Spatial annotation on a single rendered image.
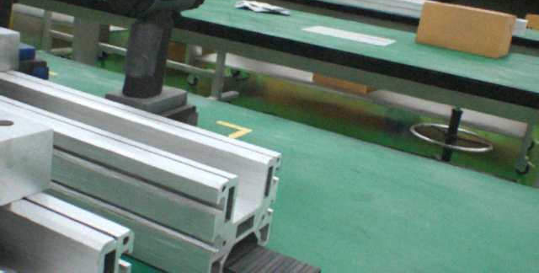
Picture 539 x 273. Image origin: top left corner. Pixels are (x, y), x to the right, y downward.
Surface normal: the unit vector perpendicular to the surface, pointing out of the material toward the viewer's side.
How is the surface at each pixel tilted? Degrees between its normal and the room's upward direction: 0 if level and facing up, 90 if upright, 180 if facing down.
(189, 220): 90
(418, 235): 0
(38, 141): 90
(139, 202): 90
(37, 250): 90
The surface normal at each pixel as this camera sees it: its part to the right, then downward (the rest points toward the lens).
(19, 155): 0.87, 0.25
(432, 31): -0.54, 0.15
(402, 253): 0.14, -0.95
